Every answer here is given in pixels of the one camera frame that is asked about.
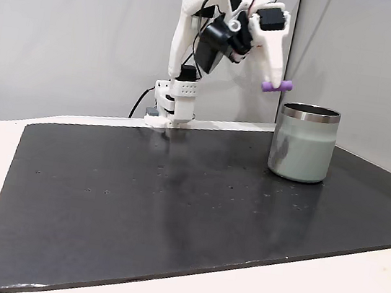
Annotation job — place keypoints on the purple ribbed pen grip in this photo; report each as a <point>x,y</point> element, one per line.
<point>287,86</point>

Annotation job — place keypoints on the pale green steel cup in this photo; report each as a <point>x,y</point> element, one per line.
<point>302,150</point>

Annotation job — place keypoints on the grey clamp pad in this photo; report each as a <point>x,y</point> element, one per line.
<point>152,111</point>

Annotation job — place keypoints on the black table mat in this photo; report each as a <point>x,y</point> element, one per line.
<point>172,205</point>

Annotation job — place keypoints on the black camera box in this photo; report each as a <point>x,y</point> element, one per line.
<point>214,36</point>

